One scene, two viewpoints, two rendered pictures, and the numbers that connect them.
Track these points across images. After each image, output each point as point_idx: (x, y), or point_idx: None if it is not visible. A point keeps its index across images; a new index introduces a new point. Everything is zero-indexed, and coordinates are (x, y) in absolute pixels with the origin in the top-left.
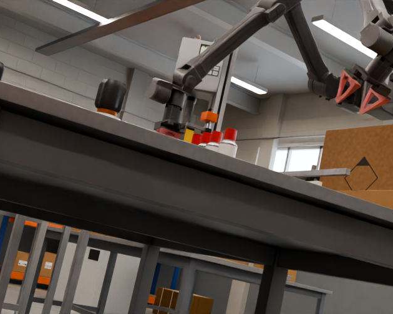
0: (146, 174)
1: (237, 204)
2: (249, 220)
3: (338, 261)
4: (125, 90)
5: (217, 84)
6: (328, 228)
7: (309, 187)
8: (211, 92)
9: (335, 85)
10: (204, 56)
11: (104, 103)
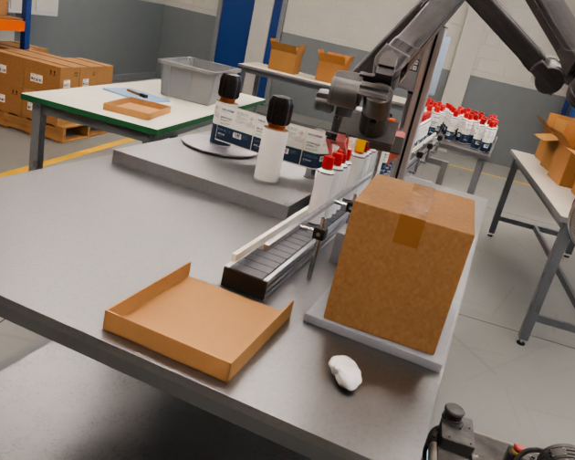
0: None
1: None
2: None
3: None
4: (287, 105)
5: (414, 80)
6: (52, 328)
7: (5, 300)
8: (410, 89)
9: (551, 77)
10: (360, 64)
11: (267, 119)
